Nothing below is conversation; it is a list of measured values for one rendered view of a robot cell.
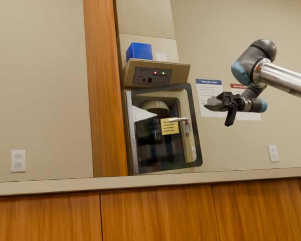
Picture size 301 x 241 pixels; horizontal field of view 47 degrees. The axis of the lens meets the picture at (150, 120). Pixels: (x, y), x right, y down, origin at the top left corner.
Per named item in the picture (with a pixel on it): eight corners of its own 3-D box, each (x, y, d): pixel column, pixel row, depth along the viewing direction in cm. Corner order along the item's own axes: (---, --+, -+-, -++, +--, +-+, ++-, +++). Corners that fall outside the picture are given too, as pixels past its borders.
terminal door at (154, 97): (134, 174, 155) (127, 91, 167) (203, 166, 153) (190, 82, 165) (134, 174, 154) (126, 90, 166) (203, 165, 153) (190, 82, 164)
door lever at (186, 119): (169, 126, 159) (168, 121, 160) (189, 124, 159) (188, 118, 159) (168, 123, 154) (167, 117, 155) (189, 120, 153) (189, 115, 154)
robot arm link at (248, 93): (248, 97, 196) (262, 99, 186) (235, 111, 195) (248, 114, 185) (241, 87, 193) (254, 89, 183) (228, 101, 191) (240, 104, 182)
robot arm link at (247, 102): (243, 114, 180) (253, 108, 172) (236, 114, 178) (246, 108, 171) (241, 100, 182) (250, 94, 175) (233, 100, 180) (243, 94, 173)
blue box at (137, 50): (126, 68, 171) (125, 51, 173) (145, 70, 174) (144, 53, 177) (133, 59, 162) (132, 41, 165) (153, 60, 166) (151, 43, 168)
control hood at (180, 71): (123, 87, 167) (122, 68, 170) (183, 91, 180) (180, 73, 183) (131, 77, 157) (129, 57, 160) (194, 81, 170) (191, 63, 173)
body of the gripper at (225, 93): (213, 96, 176) (233, 97, 180) (216, 113, 173) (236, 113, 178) (222, 91, 169) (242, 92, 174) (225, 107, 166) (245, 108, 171)
